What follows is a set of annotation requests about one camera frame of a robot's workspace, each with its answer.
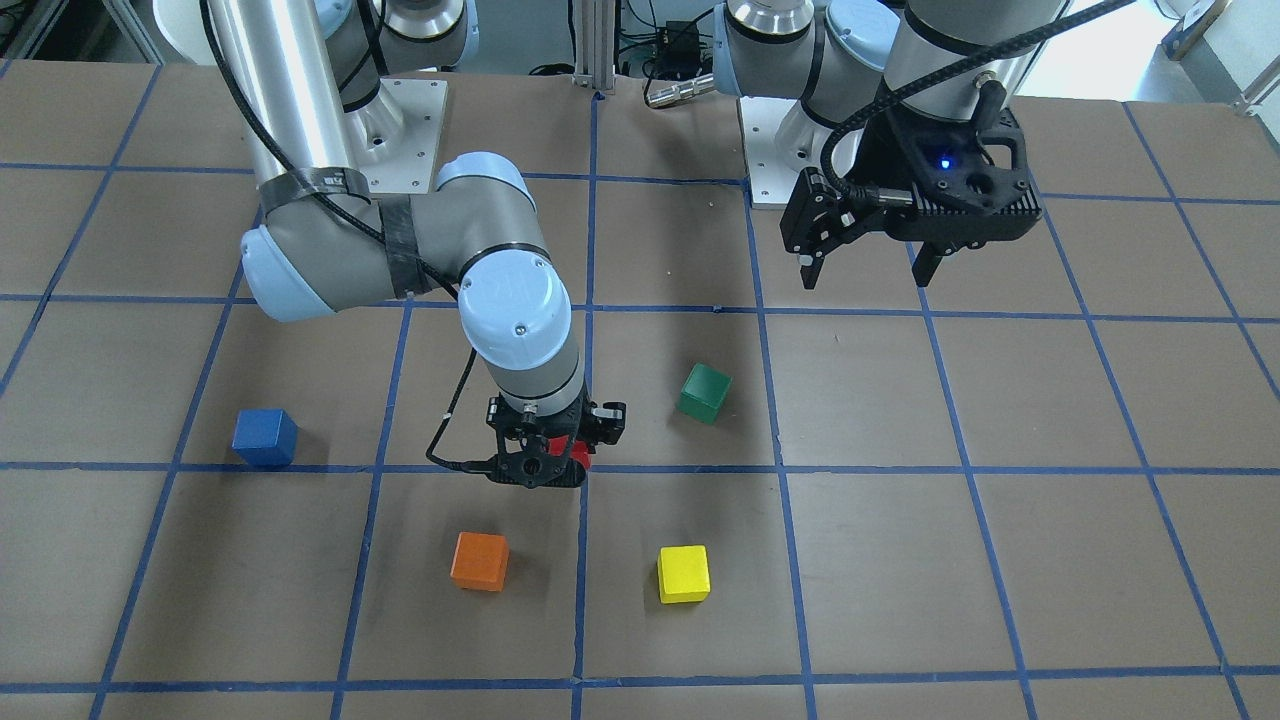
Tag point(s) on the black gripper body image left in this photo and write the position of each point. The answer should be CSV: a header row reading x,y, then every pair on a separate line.
x,y
606,420

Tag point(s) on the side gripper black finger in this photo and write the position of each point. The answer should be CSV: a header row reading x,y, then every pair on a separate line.
x,y
816,220
605,423

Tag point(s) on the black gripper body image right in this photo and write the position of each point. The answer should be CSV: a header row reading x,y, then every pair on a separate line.
x,y
884,160

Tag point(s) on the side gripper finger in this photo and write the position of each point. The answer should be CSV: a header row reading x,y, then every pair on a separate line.
x,y
927,261

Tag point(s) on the red wooden block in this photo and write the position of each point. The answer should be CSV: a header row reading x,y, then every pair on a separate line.
x,y
578,451

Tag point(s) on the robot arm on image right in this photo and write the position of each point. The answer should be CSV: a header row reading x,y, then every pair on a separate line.
x,y
836,57

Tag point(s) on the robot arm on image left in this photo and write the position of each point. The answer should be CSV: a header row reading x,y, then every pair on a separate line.
x,y
329,241

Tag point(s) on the green wooden block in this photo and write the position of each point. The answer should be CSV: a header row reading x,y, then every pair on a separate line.
x,y
703,394

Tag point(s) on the yellow wooden block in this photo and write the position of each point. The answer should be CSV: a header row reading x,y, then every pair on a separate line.
x,y
683,574

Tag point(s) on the orange wooden block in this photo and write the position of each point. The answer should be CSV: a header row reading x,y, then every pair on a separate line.
x,y
480,561

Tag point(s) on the blue wooden block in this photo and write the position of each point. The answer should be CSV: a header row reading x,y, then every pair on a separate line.
x,y
265,437

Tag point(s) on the silver metal cylinder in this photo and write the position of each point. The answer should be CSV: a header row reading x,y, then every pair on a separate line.
x,y
680,91

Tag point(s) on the black wrist camera image right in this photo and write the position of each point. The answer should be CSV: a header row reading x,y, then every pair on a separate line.
x,y
1020,205

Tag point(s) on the black wrist camera image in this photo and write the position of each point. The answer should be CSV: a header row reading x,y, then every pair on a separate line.
x,y
524,461
1020,205

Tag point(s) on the white base plate image right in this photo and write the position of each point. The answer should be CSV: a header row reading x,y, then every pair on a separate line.
x,y
779,140

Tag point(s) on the white base plate image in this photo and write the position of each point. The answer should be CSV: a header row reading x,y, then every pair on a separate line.
x,y
779,140
395,138

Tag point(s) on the black wrist camera image left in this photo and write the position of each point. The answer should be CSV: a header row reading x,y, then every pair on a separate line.
x,y
524,461

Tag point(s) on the aluminium frame post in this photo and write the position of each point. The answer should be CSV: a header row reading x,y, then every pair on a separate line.
x,y
594,40

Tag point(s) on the white base plate image left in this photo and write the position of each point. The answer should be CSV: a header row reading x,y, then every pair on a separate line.
x,y
395,138

